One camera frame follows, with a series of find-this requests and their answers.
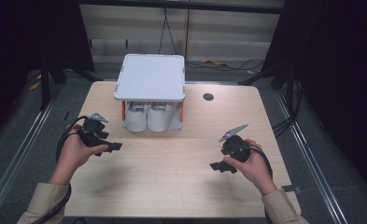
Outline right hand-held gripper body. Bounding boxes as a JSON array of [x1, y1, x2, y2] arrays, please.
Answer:
[[219, 123, 252, 163]]

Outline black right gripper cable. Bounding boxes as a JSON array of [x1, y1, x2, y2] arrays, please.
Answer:
[[248, 145, 275, 181]]

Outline white shoe rack orange posts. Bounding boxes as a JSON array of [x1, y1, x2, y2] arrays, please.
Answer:
[[113, 53, 186, 132]]

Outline dark curtain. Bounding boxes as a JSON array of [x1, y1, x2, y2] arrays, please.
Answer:
[[0, 0, 95, 147], [261, 0, 367, 200]]

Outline black floor cables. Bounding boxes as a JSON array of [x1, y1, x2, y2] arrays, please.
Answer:
[[184, 58, 266, 73]]

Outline person's right hand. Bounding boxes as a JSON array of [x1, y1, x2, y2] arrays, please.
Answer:
[[222, 138, 279, 197]]

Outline person's left hand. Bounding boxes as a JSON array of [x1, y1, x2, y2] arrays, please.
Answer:
[[49, 123, 109, 187]]

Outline white sneaker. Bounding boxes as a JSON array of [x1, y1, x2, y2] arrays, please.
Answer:
[[123, 102, 148, 133], [147, 102, 176, 133]]

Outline metal floor rail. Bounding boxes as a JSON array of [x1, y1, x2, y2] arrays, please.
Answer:
[[274, 89, 347, 224], [0, 92, 58, 217]]

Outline grey clip on table edge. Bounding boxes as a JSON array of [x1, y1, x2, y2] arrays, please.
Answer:
[[280, 184, 302, 194]]

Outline black cable bundle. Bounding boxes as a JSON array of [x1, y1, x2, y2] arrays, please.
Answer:
[[271, 79, 304, 138]]

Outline black hanging cable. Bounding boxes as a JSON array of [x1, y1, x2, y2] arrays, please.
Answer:
[[157, 7, 181, 56]]

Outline black metal stand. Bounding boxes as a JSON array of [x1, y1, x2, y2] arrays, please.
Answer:
[[238, 61, 295, 91], [38, 55, 95, 112]]

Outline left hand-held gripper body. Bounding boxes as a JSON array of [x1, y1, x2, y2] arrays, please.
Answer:
[[77, 112, 111, 149]]

